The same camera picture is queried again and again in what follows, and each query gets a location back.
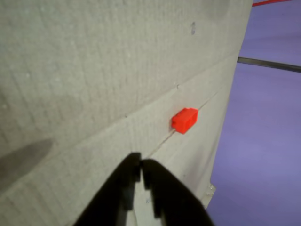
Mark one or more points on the grey cardboard sheet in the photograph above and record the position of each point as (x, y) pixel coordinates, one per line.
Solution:
(98, 84)

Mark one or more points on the red lego block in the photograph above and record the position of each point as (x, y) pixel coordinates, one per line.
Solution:
(184, 120)

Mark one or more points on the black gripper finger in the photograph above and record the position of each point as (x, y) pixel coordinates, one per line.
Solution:
(174, 197)
(110, 197)

